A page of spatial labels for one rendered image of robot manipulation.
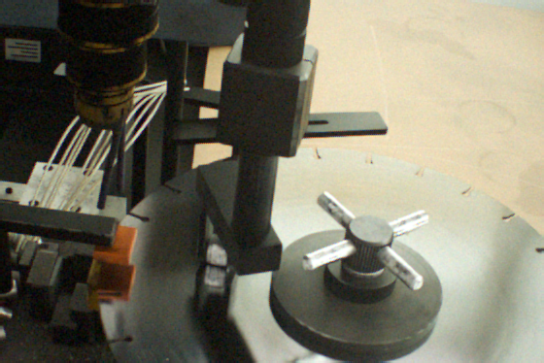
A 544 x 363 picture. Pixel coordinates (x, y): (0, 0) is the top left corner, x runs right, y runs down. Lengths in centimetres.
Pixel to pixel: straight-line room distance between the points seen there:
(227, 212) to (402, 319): 13
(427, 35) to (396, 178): 70
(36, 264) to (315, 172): 22
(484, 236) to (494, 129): 53
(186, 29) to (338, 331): 29
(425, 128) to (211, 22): 49
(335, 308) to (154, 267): 12
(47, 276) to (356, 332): 22
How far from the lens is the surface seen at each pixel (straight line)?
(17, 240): 74
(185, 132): 83
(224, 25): 77
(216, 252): 64
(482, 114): 127
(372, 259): 61
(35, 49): 99
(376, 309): 62
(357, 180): 75
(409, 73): 132
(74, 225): 63
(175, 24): 77
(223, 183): 61
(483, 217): 74
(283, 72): 50
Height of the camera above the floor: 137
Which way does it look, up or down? 36 degrees down
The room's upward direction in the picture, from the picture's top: 8 degrees clockwise
